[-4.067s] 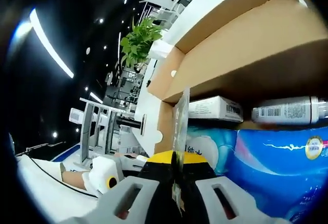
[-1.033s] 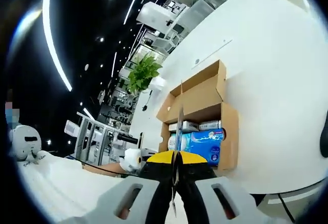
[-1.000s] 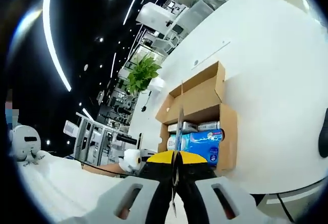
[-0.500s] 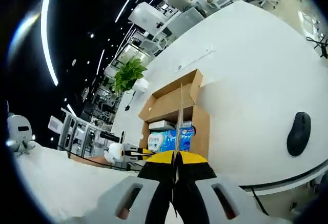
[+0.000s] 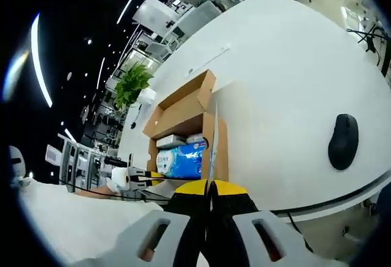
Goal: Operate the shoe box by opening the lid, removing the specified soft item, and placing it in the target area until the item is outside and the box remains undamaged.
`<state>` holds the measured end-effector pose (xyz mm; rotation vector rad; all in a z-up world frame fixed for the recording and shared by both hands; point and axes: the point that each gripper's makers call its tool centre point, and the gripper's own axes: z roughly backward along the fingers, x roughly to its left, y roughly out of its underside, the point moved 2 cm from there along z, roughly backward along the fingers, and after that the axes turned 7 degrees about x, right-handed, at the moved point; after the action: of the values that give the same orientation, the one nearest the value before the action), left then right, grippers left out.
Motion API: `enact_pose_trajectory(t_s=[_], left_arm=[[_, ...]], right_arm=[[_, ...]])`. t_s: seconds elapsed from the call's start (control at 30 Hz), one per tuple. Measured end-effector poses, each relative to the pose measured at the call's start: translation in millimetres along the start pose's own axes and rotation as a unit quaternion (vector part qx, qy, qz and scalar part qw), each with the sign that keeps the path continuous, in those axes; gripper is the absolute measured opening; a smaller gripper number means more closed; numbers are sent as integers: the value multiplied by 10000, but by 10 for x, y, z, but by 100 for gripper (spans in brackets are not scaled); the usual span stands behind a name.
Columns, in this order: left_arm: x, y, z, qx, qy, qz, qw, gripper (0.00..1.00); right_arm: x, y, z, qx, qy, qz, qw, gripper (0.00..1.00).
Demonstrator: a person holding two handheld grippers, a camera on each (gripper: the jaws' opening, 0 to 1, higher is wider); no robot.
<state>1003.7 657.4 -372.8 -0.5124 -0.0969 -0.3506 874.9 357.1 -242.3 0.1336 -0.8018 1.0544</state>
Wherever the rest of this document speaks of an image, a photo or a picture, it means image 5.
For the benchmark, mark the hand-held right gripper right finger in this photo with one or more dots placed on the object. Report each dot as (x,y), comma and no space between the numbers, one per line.
(265,236)

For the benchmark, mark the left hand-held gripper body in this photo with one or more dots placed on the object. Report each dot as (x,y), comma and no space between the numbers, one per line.
(120,178)

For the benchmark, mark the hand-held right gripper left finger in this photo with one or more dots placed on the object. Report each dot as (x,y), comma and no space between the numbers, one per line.
(152,236)

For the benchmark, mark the blue soft wet wipes pack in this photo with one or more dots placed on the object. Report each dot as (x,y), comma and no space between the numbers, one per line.
(180,163)

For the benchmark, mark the white medicine box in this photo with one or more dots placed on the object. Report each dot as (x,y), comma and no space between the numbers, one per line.
(171,141)

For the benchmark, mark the brown cardboard shoe box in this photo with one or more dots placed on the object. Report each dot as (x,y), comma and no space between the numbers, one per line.
(183,111)

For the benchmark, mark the black cylinder device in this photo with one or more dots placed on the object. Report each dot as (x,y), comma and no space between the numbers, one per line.
(114,160)

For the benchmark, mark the metal shelf rack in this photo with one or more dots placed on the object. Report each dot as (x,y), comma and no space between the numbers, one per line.
(73,163)

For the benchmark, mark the person's white shirt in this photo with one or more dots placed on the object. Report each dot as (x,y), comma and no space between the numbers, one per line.
(76,224)

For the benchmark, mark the green plant in white pot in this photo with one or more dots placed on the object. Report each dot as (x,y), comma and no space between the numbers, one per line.
(131,83)

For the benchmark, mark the white worn device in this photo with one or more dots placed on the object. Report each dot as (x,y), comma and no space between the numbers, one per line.
(16,163)

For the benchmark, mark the black computer mouse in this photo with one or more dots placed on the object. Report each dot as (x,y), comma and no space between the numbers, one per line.
(343,141)

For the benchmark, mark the black tripod stand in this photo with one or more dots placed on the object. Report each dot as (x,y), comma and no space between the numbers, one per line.
(369,39)

